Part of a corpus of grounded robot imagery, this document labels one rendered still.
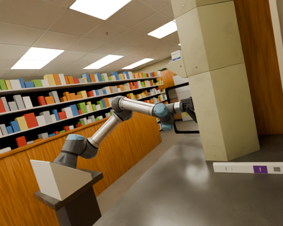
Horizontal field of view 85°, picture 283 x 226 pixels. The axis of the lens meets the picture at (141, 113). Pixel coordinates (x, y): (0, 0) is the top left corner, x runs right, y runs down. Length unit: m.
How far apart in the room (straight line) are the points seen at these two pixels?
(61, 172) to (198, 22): 1.03
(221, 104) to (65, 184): 0.93
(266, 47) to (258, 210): 0.87
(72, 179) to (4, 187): 1.35
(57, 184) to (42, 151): 1.40
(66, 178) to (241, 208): 0.82
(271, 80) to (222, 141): 0.50
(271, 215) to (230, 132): 0.40
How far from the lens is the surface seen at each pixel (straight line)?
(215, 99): 0.85
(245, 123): 0.97
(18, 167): 2.31
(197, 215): 0.65
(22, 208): 2.41
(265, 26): 1.22
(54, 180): 1.00
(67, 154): 1.15
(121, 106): 1.09
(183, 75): 0.88
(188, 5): 0.92
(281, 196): 0.74
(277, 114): 1.24
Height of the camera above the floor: 1.37
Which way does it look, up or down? 6 degrees down
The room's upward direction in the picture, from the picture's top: 14 degrees counter-clockwise
